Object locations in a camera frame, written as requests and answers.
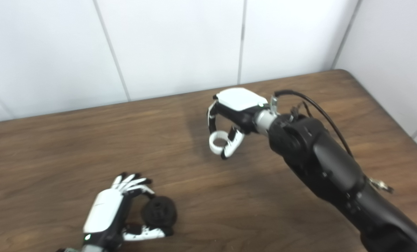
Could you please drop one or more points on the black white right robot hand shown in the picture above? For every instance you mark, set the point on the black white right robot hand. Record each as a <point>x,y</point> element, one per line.
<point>240,101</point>

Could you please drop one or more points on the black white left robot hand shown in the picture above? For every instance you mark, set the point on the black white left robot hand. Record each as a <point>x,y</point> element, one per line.
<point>105,210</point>

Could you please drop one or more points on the round black part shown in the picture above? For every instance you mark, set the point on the round black part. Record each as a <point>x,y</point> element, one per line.
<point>159,211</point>

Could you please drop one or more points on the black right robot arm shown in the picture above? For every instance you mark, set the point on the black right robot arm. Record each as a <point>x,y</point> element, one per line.
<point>334,168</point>

